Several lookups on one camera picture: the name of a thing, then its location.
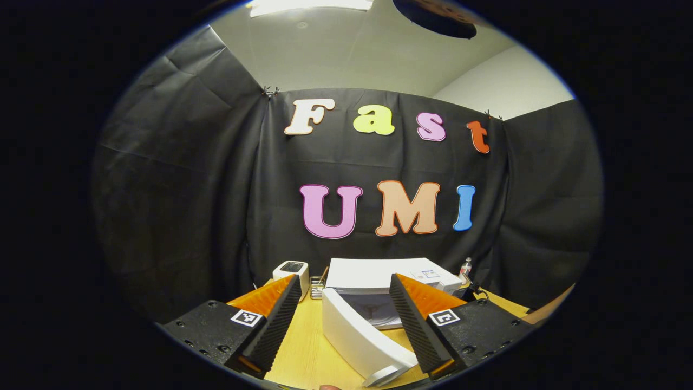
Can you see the ceiling light panel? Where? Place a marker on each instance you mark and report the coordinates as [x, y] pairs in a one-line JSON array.
[[308, 6]]

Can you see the white microwave oven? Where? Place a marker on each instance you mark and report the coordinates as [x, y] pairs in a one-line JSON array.
[[368, 271]]

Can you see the dark round object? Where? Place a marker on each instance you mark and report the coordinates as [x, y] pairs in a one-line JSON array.
[[438, 21]]

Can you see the small pink-label bottle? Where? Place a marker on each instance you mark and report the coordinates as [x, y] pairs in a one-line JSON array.
[[465, 269]]

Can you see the white toaster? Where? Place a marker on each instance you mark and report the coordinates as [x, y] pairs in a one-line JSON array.
[[292, 276]]

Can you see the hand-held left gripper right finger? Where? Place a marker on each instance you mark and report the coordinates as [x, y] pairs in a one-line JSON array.
[[416, 330]]

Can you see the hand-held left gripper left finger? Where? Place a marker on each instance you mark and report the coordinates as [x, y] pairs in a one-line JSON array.
[[279, 325]]

